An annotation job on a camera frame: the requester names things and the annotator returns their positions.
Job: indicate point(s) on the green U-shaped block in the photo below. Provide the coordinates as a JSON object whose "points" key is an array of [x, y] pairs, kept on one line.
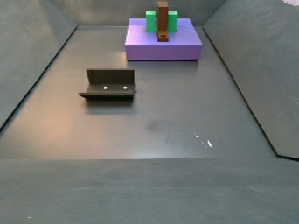
{"points": [[154, 21]]}

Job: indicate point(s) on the black angled holder bracket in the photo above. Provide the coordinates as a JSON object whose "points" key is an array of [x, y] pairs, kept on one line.
{"points": [[110, 83]]}

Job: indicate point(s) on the brown upright block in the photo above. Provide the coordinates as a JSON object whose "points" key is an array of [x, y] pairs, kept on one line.
{"points": [[162, 21]]}

